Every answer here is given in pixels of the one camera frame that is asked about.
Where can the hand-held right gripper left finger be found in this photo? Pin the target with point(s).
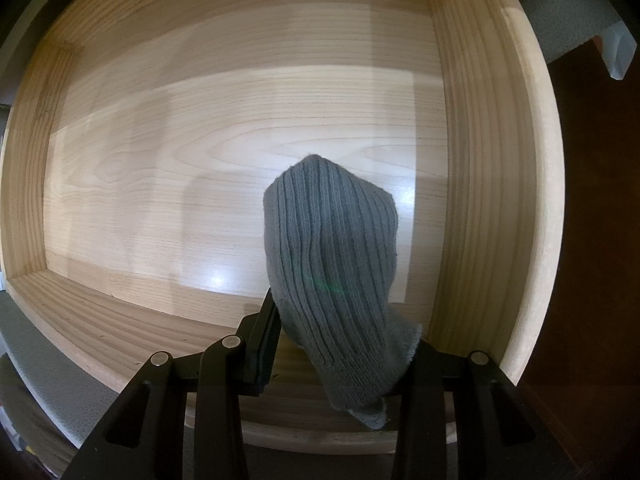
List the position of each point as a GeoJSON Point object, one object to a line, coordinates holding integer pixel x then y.
{"type": "Point", "coordinates": [262, 350]}

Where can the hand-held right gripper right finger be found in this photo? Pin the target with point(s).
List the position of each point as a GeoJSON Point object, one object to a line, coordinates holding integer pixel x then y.
{"type": "Point", "coordinates": [425, 385]}

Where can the grey sock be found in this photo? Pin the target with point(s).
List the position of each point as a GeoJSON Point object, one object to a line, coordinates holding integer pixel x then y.
{"type": "Point", "coordinates": [330, 240]}

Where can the wooden drawer with grey front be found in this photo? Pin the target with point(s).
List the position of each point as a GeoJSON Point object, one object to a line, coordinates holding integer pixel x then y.
{"type": "Point", "coordinates": [150, 160]}

